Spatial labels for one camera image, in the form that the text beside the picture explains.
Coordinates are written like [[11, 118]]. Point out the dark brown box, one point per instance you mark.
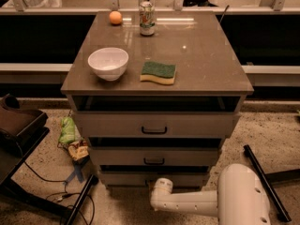
[[18, 125]]

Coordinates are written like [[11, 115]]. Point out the brown snack bag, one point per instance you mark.
[[78, 150]]

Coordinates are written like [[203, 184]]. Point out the soda can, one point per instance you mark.
[[147, 19]]

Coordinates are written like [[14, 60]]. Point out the black stand frame left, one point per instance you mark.
[[40, 186]]

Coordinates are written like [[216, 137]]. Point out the grey top drawer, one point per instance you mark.
[[156, 124]]

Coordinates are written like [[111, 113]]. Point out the green snack bag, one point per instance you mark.
[[67, 134]]

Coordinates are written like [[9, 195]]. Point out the green yellow sponge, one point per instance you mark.
[[158, 73]]

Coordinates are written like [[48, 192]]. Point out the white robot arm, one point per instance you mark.
[[239, 199]]

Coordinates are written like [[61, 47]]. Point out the grey drawer cabinet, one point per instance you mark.
[[208, 78]]

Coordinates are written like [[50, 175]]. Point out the black stand leg right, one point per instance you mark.
[[268, 181]]

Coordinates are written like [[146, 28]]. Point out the grey middle drawer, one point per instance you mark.
[[153, 157]]

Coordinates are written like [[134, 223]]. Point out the orange ball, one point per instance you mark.
[[115, 18]]

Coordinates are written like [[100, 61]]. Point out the grey bottom drawer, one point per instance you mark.
[[143, 179]]

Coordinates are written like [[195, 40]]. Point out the blue tape strip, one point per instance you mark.
[[77, 173]]

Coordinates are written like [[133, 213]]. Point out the white bowl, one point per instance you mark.
[[108, 64]]

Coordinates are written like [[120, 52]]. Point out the grey drawer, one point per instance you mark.
[[143, 179], [156, 124], [153, 157]]

